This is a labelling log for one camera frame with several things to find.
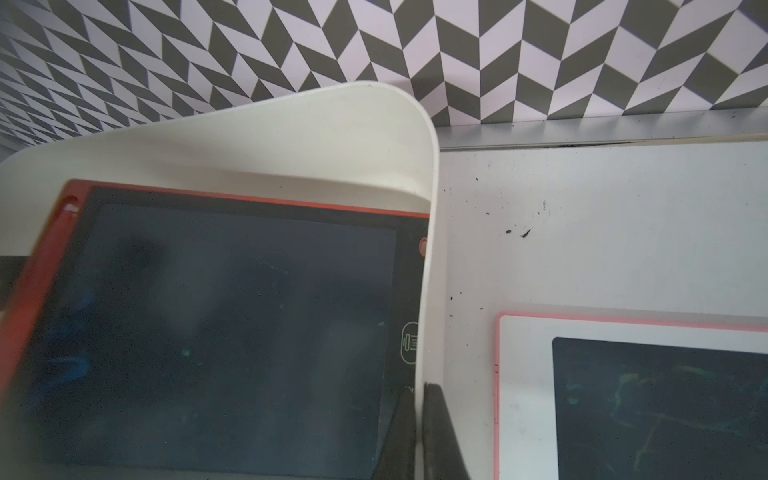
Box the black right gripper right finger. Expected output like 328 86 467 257
422 383 470 480

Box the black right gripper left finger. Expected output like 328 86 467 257
372 388 416 480

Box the white plastic storage box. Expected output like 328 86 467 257
1 81 443 448

